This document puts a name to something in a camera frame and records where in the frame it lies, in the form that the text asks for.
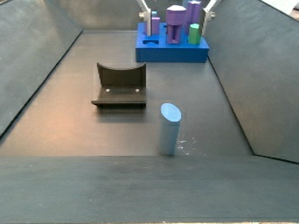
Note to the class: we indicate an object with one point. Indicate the purple star peg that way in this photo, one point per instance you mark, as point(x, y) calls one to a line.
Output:
point(193, 14)

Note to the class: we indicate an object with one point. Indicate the blue peg board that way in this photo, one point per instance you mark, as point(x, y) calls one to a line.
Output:
point(152, 48)

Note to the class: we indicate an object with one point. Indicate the purple square peg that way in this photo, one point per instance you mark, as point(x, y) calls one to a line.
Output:
point(156, 25)

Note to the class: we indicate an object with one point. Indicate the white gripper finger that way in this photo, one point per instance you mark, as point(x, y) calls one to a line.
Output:
point(208, 14)
point(146, 14)

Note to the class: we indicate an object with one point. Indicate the purple pentagon peg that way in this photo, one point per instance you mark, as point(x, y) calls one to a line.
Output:
point(176, 13)

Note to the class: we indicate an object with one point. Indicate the black curved stand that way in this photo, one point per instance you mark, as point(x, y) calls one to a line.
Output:
point(122, 86)

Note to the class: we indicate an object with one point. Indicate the light blue oval peg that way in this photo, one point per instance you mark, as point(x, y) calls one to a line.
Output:
point(172, 118)

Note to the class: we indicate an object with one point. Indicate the green hexagon peg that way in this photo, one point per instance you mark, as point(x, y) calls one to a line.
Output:
point(194, 37)

